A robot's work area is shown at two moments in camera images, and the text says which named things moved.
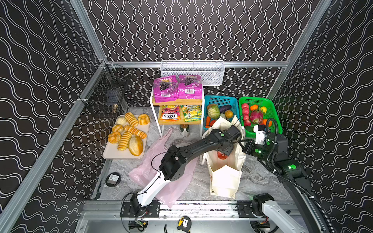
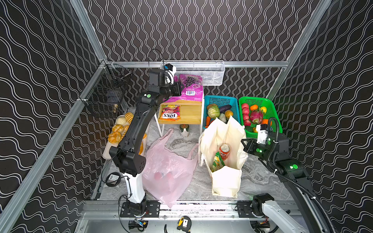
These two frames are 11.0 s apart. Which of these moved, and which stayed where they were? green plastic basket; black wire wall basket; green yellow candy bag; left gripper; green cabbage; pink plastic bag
Moved: green yellow candy bag; left gripper
Stayed: green plastic basket; pink plastic bag; green cabbage; black wire wall basket
